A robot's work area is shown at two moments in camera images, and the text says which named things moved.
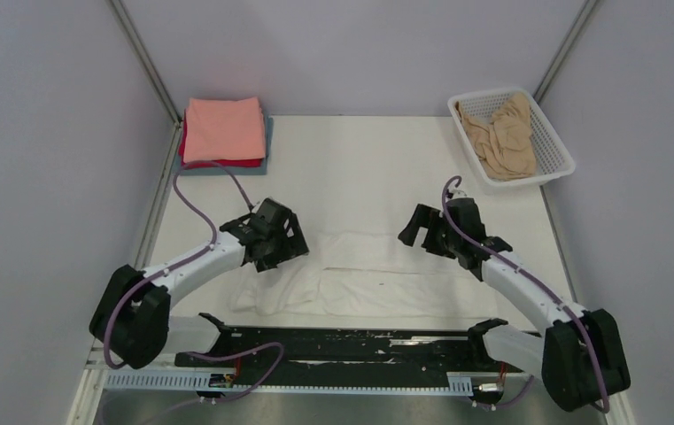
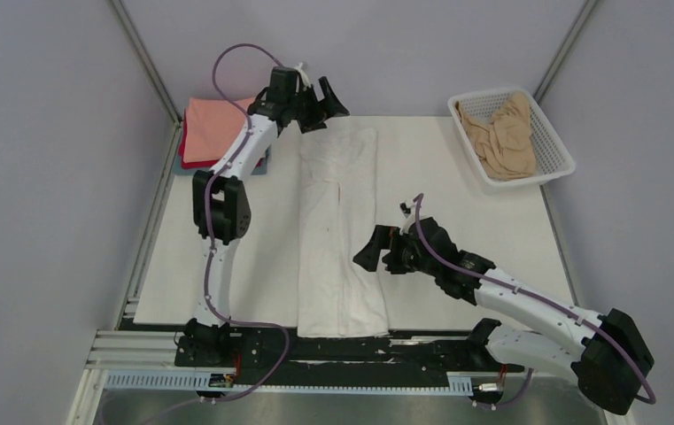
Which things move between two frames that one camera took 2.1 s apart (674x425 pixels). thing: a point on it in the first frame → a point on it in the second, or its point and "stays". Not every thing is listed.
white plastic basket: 511,137 stays
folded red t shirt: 234,164 stays
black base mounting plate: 344,357 stays
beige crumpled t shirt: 504,142 stays
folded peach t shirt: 223,129 stays
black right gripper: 428,218 → 382,239
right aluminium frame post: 563,50 stays
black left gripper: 293,246 → 333,107
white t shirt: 366,273 → 338,211
